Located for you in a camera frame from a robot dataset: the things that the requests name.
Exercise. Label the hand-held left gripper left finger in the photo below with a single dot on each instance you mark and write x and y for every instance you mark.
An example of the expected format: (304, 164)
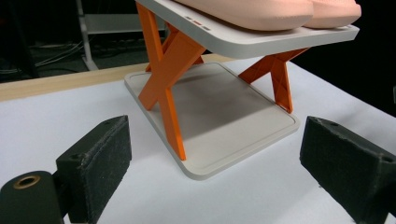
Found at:
(93, 161)

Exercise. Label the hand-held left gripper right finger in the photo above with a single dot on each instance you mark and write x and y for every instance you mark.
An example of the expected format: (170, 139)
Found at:
(351, 168)

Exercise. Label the white shoe rack orange legs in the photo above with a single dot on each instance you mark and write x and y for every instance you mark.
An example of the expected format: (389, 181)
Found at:
(224, 118)

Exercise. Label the pink slipper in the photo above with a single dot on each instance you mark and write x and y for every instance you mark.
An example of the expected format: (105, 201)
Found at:
(249, 14)
(336, 12)

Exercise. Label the white table mat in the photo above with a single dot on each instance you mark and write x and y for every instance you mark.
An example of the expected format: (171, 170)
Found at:
(249, 199)

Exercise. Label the white metal stand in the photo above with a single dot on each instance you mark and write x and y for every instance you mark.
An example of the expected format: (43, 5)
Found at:
(118, 23)

